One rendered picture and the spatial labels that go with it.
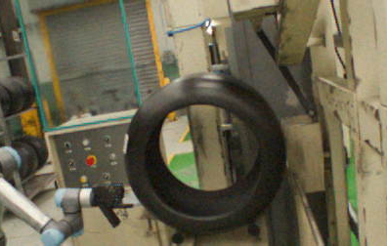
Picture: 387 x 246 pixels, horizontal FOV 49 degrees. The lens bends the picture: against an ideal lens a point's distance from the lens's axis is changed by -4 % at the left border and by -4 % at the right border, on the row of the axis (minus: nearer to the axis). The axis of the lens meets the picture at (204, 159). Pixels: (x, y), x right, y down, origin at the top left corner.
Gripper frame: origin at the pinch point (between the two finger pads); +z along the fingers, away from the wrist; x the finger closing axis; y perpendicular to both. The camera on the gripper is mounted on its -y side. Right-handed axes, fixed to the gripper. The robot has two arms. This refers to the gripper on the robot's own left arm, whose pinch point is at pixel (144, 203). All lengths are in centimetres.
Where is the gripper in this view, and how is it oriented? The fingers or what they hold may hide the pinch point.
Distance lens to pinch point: 171.4
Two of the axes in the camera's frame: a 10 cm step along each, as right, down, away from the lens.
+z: 10.0, -0.1, -0.9
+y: -0.4, -9.6, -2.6
